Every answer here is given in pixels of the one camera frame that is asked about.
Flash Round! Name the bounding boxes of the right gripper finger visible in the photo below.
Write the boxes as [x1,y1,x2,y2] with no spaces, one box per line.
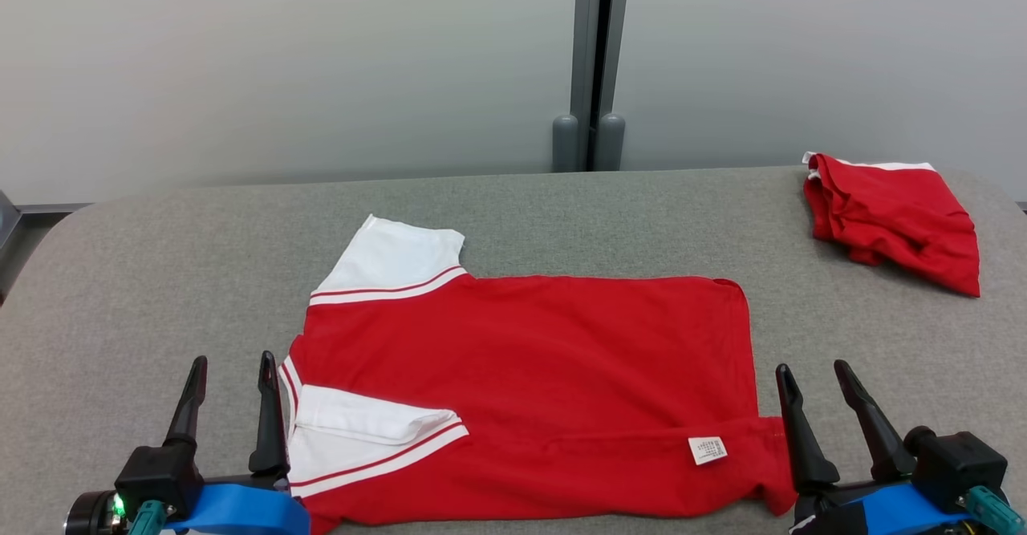
[774,363,841,494]
[833,359,917,484]

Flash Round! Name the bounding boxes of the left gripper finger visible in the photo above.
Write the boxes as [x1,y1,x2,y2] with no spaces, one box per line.
[247,351,291,478]
[163,356,208,449]

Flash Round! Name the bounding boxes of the right gripper body black grey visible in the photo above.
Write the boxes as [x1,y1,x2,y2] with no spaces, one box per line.
[790,479,919,535]

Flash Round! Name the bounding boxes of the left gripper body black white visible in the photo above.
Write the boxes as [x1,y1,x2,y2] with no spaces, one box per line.
[64,489,136,535]

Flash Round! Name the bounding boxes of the red shorts white stripe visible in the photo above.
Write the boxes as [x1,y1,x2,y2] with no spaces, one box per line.
[802,152,981,298]

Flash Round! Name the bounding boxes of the red jersey white sleeves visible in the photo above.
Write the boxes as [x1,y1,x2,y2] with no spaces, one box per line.
[277,214,798,535]

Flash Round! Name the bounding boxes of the grey slotted partition post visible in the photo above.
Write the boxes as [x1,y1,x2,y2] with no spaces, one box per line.
[551,0,633,173]

